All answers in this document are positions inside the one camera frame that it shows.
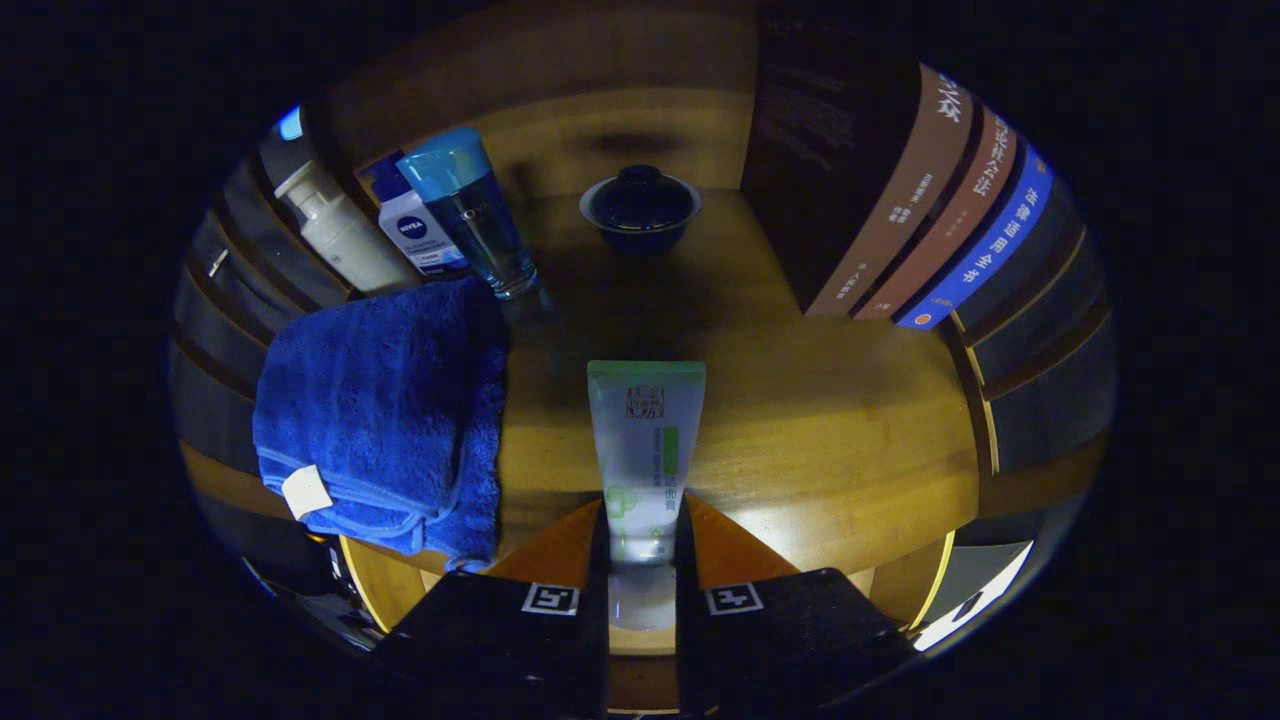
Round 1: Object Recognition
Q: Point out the blue lidded tea bowl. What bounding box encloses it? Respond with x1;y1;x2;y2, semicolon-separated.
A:
579;164;703;256

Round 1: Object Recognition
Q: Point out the white and green tube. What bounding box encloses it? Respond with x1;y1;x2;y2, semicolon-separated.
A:
586;360;707;633

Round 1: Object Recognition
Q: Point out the teal clear bottle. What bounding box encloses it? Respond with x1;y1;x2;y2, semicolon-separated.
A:
396;127;541;301

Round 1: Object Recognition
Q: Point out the white pump bottle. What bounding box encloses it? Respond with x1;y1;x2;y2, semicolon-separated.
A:
273;160;421;294

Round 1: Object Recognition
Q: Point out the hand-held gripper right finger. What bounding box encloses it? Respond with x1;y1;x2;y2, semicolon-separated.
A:
675;493;919;719

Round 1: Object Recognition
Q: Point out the dark brown book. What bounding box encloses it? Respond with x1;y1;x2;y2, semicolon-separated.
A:
740;20;976;319

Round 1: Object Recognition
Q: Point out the blue folded towel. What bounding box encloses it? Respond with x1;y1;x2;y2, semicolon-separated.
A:
252;277;511;573

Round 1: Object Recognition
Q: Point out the wooden countertop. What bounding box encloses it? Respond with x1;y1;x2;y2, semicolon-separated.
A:
180;185;986;581

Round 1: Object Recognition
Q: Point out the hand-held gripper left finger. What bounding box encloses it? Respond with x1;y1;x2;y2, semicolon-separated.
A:
372;498;611;719

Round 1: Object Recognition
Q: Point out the blue book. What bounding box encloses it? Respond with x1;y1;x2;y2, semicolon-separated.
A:
893;145;1056;331

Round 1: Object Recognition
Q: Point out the reddish brown book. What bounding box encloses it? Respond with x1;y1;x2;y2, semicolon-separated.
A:
855;105;1019;323

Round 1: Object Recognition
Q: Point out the wooden cabinet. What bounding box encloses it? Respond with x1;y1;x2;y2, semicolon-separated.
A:
170;0;1116;561

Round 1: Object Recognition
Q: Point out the white bottle with blue cap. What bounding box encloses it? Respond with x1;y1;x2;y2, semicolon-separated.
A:
358;152;471;278

